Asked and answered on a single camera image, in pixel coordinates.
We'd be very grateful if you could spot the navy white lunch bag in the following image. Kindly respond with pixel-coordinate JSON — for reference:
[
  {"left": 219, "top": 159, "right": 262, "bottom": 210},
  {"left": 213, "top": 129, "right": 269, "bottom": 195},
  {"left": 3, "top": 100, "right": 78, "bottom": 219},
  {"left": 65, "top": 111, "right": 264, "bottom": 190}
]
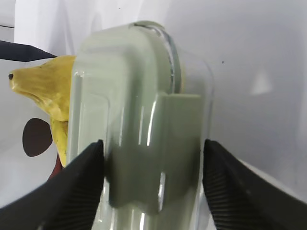
[{"left": 0, "top": 41, "right": 62, "bottom": 207}]

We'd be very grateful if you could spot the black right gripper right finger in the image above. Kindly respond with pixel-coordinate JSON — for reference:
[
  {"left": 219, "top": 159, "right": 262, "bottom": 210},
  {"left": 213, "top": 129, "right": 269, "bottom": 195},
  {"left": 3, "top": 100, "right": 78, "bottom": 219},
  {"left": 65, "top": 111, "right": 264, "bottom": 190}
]
[{"left": 203, "top": 139, "right": 307, "bottom": 230}]

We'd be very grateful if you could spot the yellow pear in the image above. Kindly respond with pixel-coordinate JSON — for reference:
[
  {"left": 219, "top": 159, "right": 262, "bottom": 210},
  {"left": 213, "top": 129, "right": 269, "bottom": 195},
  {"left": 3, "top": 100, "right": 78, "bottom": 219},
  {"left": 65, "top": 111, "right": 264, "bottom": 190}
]
[{"left": 9, "top": 55, "right": 76, "bottom": 122}]

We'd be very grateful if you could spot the yellow banana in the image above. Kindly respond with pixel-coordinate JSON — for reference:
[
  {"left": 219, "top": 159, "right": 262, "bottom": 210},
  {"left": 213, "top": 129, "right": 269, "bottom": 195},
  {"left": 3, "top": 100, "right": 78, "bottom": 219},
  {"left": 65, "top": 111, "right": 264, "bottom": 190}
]
[{"left": 50, "top": 117, "right": 68, "bottom": 167}]

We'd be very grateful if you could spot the green lid glass container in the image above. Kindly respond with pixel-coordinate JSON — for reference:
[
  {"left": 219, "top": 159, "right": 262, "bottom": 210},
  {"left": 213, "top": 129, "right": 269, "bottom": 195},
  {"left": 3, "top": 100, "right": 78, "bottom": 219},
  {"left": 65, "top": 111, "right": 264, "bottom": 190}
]
[{"left": 67, "top": 21, "right": 213, "bottom": 230}]

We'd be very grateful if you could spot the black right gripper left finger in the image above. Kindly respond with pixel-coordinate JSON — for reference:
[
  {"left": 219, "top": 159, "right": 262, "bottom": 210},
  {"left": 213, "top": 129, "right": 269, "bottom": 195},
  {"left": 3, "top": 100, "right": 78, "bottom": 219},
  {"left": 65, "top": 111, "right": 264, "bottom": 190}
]
[{"left": 0, "top": 140, "right": 104, "bottom": 230}]

